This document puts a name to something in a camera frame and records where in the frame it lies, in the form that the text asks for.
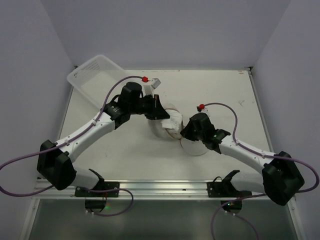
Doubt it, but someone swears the round white mesh laundry bag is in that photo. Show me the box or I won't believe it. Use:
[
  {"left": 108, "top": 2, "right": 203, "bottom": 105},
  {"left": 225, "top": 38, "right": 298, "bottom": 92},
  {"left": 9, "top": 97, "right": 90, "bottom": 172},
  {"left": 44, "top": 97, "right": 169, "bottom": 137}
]
[{"left": 148, "top": 103, "right": 209, "bottom": 157}]

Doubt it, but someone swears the white bra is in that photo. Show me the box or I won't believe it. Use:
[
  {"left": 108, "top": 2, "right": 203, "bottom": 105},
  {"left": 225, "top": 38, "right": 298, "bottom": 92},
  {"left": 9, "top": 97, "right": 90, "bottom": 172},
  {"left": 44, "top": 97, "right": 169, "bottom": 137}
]
[{"left": 160, "top": 108, "right": 183, "bottom": 134}]

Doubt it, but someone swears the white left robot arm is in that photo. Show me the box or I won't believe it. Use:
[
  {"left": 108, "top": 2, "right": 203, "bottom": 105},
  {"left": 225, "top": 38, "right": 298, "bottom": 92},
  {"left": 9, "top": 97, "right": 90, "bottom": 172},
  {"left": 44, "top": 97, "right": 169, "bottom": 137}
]
[{"left": 36, "top": 82, "right": 170, "bottom": 191}]

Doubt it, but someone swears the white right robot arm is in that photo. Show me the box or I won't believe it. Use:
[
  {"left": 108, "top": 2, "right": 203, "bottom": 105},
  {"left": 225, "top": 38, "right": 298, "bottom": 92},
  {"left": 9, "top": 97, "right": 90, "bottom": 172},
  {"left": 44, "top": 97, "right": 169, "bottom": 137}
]
[{"left": 180, "top": 113, "right": 305, "bottom": 206}]

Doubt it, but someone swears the white plastic basket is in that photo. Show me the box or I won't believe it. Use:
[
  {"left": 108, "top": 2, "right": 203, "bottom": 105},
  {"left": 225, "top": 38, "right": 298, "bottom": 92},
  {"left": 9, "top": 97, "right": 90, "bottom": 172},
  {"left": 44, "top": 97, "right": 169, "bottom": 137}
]
[{"left": 67, "top": 55, "right": 130, "bottom": 108}]

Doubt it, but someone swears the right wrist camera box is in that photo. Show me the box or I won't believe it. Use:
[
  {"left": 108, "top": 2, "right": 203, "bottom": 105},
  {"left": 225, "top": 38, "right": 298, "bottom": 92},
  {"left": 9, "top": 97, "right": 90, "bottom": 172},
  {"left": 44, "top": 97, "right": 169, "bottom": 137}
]
[{"left": 196, "top": 104, "right": 211, "bottom": 117}]

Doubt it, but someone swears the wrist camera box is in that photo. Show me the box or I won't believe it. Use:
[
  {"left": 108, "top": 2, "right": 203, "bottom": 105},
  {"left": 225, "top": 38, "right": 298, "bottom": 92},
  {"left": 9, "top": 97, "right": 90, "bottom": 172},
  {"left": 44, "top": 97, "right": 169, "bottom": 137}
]
[
  {"left": 143, "top": 78, "right": 161, "bottom": 97},
  {"left": 196, "top": 104, "right": 211, "bottom": 117}
]

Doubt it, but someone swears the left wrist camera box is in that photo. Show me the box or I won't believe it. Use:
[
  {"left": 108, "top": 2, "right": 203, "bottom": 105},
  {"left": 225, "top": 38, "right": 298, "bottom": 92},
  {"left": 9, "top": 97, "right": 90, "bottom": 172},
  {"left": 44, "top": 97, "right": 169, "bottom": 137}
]
[{"left": 143, "top": 78, "right": 161, "bottom": 97}]

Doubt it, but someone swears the aluminium mounting rail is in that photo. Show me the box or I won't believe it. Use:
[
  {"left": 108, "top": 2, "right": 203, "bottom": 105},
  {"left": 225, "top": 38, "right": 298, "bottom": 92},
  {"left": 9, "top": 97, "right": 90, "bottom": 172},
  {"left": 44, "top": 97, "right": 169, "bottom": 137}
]
[{"left": 32, "top": 178, "right": 296, "bottom": 201}]

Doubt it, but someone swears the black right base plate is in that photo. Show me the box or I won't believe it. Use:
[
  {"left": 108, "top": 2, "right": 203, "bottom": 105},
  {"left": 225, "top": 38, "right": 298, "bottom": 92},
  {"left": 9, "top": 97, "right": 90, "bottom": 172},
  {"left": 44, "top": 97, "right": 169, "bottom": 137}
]
[{"left": 206, "top": 181, "right": 252, "bottom": 198}]

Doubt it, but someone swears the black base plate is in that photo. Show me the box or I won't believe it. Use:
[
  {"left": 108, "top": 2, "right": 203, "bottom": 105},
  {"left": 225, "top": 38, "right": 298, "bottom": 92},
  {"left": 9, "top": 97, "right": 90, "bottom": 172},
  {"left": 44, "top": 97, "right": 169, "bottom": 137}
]
[
  {"left": 206, "top": 181, "right": 252, "bottom": 198},
  {"left": 74, "top": 181, "right": 120, "bottom": 198}
]

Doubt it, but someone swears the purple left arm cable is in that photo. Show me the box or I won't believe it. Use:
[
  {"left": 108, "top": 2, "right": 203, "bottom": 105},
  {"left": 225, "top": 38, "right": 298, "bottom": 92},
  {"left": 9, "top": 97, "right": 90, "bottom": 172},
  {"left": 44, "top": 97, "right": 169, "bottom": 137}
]
[{"left": 0, "top": 74, "right": 148, "bottom": 196}]

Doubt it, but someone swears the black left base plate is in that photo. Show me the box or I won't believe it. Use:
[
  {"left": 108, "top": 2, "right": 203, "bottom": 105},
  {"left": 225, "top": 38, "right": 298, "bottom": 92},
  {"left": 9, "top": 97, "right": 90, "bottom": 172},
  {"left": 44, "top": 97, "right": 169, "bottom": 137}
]
[{"left": 74, "top": 181, "right": 120, "bottom": 198}]

